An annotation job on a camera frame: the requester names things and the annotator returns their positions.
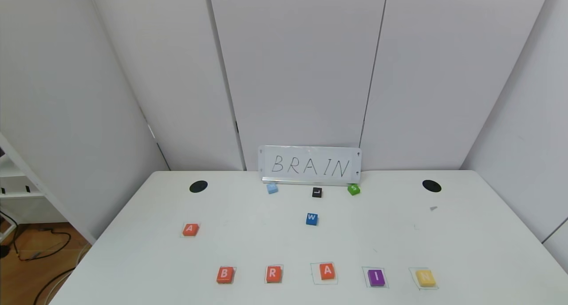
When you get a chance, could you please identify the black floor cable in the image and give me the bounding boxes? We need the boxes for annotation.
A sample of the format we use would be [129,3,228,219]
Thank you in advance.
[33,267,76,305]
[9,225,72,261]

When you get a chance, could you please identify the white shelf frame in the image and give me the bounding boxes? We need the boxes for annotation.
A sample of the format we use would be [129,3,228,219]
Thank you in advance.
[0,133,96,244]

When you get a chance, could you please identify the white sign reading BRAIN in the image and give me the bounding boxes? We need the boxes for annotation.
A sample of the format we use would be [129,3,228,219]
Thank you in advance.
[257,145,363,186]

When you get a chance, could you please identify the yellow letter block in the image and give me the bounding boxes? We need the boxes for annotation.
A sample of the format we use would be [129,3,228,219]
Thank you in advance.
[415,269,437,288]

